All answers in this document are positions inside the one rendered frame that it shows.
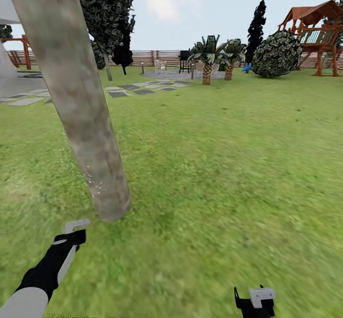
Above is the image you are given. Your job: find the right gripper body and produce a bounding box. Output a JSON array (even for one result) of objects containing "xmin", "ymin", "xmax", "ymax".
[{"xmin": 240, "ymin": 298, "xmax": 275, "ymax": 318}]

